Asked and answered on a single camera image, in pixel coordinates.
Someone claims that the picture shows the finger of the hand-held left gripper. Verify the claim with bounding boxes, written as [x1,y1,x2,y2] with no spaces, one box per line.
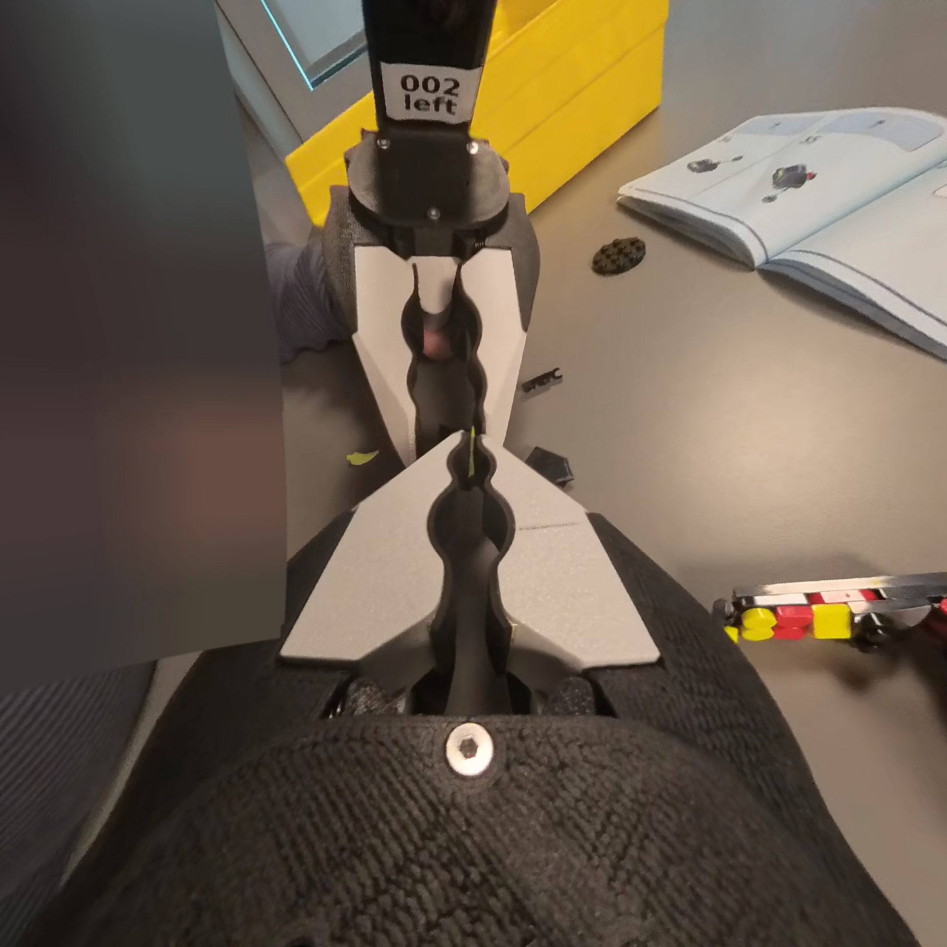
[354,244,421,469]
[457,246,528,446]

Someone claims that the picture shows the black round brick plate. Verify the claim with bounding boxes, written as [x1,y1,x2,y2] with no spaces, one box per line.
[592,237,647,278]

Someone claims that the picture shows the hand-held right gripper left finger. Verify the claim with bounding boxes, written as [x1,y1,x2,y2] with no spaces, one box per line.
[280,433,474,713]

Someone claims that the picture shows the person's left hand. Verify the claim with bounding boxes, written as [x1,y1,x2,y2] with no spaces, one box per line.
[420,305,457,365]

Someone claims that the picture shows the person's grey sweater torso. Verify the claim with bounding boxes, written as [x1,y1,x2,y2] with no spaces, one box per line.
[0,662,158,947]

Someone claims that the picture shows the open pale blue instruction booklet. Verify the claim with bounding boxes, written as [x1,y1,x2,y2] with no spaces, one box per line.
[618,107,947,361]

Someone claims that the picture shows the glass window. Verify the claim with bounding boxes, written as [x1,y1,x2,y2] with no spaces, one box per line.
[255,0,371,91]

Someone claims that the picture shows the person's left forearm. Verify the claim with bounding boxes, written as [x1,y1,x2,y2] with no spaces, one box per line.
[262,240,350,364]

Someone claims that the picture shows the white slope brick piece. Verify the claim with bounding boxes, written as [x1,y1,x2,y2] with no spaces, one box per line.
[527,446,577,487]

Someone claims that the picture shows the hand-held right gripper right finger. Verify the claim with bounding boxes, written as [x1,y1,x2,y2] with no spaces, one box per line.
[473,433,661,713]

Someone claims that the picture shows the yellow plastic bin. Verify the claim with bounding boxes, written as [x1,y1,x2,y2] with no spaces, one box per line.
[285,0,670,226]

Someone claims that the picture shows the red black yellow brick model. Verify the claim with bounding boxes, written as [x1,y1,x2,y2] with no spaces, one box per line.
[714,573,947,657]

